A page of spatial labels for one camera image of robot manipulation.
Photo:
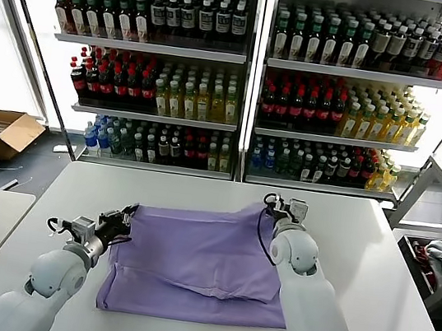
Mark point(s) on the black plastic bin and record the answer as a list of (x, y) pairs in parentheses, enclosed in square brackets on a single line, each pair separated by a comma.
[(408, 260)]

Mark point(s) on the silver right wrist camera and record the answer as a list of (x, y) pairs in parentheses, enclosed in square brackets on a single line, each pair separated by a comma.
[(298, 211)]

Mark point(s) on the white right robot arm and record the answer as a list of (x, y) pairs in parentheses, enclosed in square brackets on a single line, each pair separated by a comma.
[(310, 295)]

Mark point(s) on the small white floor object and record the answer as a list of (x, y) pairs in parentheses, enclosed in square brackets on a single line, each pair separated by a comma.
[(60, 148)]

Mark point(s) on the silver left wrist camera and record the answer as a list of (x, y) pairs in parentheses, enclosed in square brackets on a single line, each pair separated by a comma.
[(82, 228)]

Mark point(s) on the dark tea bottle green label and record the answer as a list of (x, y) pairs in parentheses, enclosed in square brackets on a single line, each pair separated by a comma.
[(109, 24), (330, 48), (76, 19), (141, 28), (313, 46), (92, 21), (362, 52), (346, 50), (124, 25), (280, 41), (296, 43)]

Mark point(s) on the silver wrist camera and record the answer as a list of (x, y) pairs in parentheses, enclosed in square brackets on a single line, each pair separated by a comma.
[(82, 228), (298, 211)]

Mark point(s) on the purple t-shirt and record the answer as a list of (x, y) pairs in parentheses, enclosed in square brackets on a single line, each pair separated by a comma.
[(199, 254)]

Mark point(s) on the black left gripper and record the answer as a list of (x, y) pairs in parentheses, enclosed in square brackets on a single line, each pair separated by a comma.
[(111, 228)]

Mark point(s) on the red crumpled garment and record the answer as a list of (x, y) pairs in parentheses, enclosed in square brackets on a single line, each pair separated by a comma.
[(420, 253)]

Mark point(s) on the open cardboard box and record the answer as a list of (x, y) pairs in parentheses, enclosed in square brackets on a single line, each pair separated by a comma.
[(20, 135)]

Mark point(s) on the grey metal bottle shelf unit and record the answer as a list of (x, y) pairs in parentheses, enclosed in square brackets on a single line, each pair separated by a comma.
[(150, 48), (343, 72)]

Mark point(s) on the cola bottle red cap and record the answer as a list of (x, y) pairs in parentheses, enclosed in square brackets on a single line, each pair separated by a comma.
[(296, 110), (310, 112), (147, 93), (79, 84), (120, 90), (268, 106), (337, 116), (282, 108), (355, 171), (92, 86), (368, 171), (188, 153), (106, 88), (324, 114), (201, 155), (133, 91)]

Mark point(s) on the grey metal frame cart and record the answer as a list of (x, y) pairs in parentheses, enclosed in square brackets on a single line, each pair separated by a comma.
[(421, 187)]

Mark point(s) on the yellow juice bottle white cap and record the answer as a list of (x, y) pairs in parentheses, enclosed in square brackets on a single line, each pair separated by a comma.
[(377, 130), (212, 160), (348, 126), (418, 134), (223, 161), (161, 102), (175, 104), (230, 111), (202, 108), (217, 110), (405, 134), (376, 180), (390, 180), (188, 106), (391, 132), (363, 128)]

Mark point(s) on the blue water bottle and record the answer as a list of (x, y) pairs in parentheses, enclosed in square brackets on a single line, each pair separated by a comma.
[(269, 162), (102, 140), (90, 139), (256, 160)]

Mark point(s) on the short grey floor bar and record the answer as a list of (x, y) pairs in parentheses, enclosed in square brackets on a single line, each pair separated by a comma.
[(9, 184)]

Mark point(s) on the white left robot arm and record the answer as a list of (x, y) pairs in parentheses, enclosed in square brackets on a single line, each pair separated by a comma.
[(55, 270)]

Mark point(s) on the dark bottle beige label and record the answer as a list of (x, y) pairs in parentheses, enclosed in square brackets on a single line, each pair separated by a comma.
[(381, 44), (397, 46)]

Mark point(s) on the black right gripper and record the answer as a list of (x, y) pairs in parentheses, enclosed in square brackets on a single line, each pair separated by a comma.
[(279, 213)]

